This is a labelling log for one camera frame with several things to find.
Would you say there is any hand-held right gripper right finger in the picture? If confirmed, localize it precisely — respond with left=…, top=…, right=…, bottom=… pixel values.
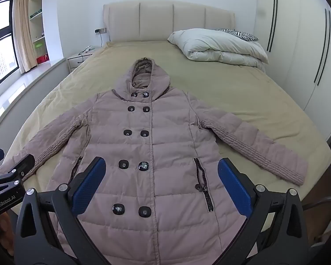
left=217, top=157, right=318, bottom=265

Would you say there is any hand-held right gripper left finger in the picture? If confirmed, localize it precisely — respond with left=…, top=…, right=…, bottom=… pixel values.
left=14, top=157, right=107, bottom=265

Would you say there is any mauve hooded down jacket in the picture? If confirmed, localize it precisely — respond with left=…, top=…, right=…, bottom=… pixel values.
left=0, top=58, right=309, bottom=265

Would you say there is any white window sill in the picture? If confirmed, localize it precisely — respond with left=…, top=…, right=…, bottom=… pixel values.
left=0, top=57, right=70, bottom=136

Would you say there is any black chair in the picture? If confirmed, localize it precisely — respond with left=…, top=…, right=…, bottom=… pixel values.
left=301, top=195, right=331, bottom=245

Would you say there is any black framed window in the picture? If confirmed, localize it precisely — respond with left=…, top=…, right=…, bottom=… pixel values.
left=0, top=0, right=20, bottom=95

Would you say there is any bed with beige sheet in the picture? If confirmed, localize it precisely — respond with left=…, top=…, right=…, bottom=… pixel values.
left=0, top=0, right=331, bottom=228

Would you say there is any white nightstand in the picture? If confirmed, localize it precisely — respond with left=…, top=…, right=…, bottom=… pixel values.
left=67, top=47, right=96, bottom=71

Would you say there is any beige curtain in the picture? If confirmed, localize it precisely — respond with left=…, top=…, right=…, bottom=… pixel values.
left=15, top=0, right=37, bottom=74

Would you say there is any white folded duvet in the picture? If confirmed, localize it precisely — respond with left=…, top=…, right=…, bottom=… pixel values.
left=167, top=28, right=269, bottom=73

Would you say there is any zebra striped pillow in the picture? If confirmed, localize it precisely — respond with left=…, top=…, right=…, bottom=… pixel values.
left=214, top=29, right=260, bottom=42

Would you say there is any white wardrobe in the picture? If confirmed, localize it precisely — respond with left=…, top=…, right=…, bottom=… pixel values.
left=253, top=0, right=331, bottom=142

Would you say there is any cable on nightstand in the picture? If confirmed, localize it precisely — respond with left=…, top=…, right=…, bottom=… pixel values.
left=78, top=45, right=95, bottom=56

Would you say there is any white wall shelf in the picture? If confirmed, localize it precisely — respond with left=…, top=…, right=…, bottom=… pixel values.
left=28, top=0, right=49, bottom=66

